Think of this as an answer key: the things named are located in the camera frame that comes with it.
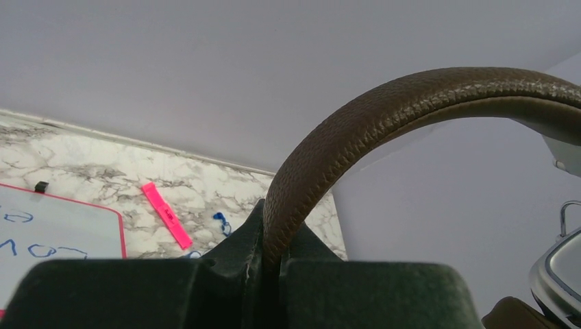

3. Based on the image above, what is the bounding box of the brown over-ear headphones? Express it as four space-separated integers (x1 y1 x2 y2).
262 67 580 328

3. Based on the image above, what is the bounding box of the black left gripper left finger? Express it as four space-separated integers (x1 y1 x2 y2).
1 202 264 328

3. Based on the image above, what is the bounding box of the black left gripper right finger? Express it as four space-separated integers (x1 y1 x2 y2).
279 226 482 328

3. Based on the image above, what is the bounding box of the pink highlighter marker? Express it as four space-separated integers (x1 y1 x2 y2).
141 182 193 250

